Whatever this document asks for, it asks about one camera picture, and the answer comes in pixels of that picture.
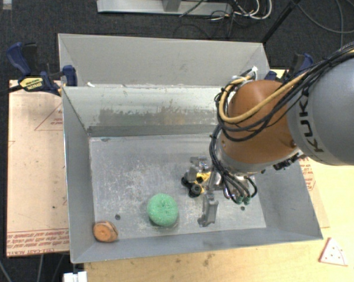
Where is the grey metal bin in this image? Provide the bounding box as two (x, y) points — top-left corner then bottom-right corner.
(58, 33), (323, 264)

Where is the pale triangular sanding sheet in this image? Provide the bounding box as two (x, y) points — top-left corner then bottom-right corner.
(318, 237), (349, 267)

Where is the green round scrubber sponge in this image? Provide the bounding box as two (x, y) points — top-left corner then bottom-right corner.
(146, 193), (180, 227)

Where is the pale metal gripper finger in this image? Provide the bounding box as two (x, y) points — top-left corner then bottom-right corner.
(187, 156), (209, 184)
(197, 193), (220, 228)

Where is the orange-brown round disc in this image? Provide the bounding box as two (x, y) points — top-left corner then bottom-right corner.
(92, 220), (119, 243)

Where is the yellow and black toy vehicle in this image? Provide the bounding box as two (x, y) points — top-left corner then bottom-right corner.
(181, 171), (210, 199)

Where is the brown cardboard board red print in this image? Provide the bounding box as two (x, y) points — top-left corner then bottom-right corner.
(6, 79), (331, 258)

